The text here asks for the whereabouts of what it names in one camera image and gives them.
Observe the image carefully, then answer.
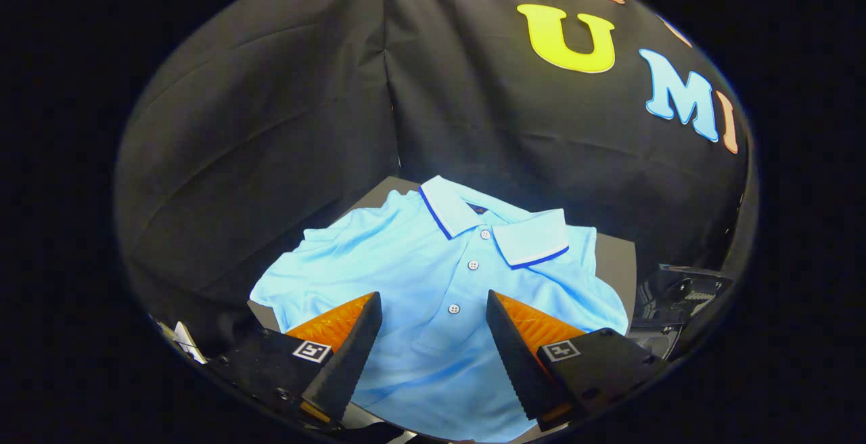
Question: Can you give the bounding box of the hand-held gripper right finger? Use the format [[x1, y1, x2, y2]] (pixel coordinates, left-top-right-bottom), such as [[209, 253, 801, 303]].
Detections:
[[485, 289, 670, 433]]

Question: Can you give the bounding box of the light blue polo shirt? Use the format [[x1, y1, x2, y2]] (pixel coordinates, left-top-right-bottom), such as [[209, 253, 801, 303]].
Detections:
[[249, 175, 630, 443]]

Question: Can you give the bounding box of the black backdrop cloth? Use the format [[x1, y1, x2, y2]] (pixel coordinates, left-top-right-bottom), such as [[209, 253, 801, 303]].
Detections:
[[114, 0, 752, 357]]

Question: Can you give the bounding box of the dark grey side cabinet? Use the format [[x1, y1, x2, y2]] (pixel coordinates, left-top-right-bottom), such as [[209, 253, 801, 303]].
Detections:
[[247, 175, 638, 444]]

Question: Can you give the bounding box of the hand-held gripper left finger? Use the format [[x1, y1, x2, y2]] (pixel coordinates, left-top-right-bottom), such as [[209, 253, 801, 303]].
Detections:
[[206, 291, 384, 428]]

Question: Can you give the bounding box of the small white card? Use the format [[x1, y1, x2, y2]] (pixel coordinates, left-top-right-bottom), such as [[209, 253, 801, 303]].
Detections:
[[170, 321, 208, 365]]

